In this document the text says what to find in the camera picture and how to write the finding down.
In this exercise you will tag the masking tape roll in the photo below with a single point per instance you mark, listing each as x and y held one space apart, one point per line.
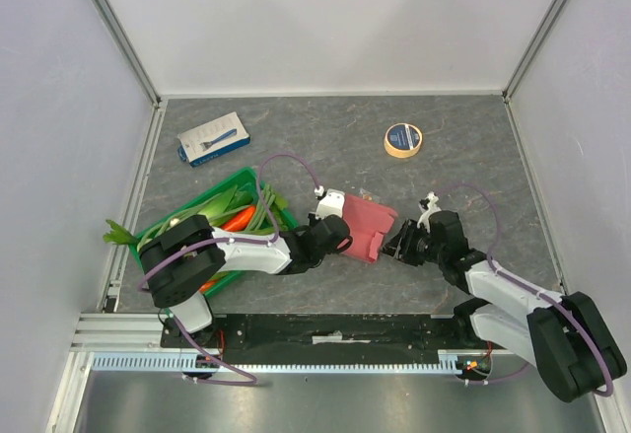
403 140

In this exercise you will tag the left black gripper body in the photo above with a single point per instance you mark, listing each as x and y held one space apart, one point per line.
313 220

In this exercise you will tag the green bean bundle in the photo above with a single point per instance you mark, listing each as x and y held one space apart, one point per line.
263 206

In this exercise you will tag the green plastic basket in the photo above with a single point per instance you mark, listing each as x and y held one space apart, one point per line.
244 178

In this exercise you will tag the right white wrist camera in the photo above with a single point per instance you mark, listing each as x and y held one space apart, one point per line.
428 206

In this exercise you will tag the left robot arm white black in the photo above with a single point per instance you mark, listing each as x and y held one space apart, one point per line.
177 263

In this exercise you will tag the green toy leek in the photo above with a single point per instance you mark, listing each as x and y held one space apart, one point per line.
215 208

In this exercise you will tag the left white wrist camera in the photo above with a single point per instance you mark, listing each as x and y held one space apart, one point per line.
329 202

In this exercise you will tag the small clear plastic bag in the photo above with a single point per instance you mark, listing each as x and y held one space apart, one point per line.
367 195

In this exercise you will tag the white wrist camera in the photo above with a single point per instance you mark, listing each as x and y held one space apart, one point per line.
428 206
329 202

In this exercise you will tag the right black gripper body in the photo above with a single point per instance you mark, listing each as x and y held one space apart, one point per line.
403 242

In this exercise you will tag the orange toy carrot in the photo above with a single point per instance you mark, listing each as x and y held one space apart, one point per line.
240 221

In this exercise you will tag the grey slotted cable duct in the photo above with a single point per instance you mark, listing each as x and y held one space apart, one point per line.
191 363

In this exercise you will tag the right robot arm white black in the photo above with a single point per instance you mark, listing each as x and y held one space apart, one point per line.
564 337

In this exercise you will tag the green leafy toy vegetable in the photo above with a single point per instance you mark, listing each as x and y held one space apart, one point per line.
119 235

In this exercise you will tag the blue white razor box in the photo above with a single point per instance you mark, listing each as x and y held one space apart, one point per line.
212 139

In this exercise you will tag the pink paper box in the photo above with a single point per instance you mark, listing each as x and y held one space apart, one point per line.
369 222

